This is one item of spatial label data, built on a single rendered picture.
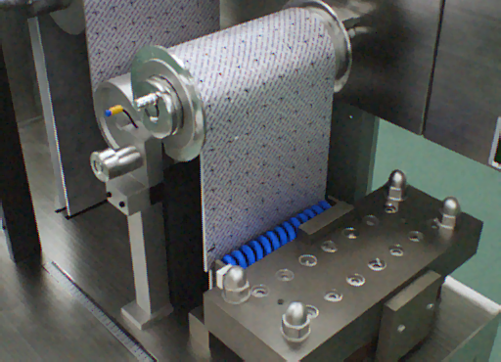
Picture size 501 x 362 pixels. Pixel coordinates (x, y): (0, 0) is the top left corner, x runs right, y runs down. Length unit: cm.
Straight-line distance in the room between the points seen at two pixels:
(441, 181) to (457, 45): 215
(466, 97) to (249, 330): 42
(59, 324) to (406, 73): 62
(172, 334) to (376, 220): 34
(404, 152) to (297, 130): 231
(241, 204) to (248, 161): 6
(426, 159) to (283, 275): 232
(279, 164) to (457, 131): 25
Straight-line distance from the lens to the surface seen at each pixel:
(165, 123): 84
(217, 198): 90
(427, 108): 103
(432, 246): 102
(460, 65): 97
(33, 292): 115
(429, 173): 312
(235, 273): 87
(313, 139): 100
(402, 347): 100
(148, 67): 87
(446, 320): 110
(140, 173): 92
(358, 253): 98
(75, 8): 102
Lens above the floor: 165
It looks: 33 degrees down
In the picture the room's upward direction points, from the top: straight up
